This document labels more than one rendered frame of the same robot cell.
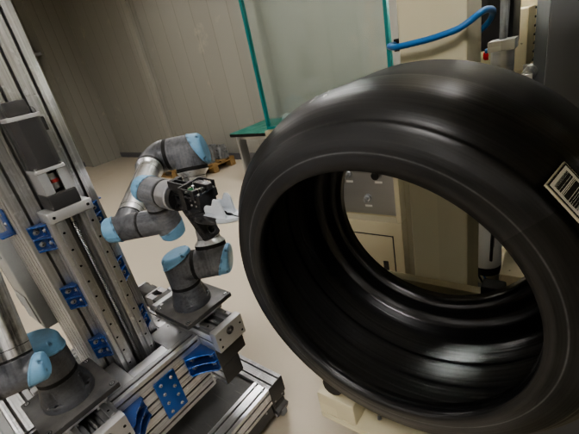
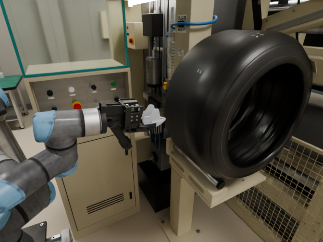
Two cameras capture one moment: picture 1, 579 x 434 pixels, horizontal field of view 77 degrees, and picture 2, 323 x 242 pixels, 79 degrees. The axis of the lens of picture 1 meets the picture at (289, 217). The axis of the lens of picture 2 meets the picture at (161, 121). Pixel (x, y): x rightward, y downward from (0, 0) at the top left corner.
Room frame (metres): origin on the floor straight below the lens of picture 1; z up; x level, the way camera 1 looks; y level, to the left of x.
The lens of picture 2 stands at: (0.56, 0.66, 1.51)
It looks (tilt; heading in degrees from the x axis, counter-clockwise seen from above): 27 degrees down; 291
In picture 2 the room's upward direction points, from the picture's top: straight up
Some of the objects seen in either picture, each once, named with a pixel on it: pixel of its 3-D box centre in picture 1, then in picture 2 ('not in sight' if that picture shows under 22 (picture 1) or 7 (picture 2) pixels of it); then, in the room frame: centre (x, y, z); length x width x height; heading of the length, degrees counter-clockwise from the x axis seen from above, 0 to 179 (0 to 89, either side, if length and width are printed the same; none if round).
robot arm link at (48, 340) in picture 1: (41, 355); not in sight; (0.89, 0.80, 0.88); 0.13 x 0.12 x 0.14; 111
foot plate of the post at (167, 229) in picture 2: not in sight; (180, 226); (0.80, -0.38, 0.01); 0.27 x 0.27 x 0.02; 50
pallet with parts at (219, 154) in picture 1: (192, 160); not in sight; (6.34, 1.43, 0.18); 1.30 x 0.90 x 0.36; 47
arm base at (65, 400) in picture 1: (62, 382); not in sight; (0.89, 0.79, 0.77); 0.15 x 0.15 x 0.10
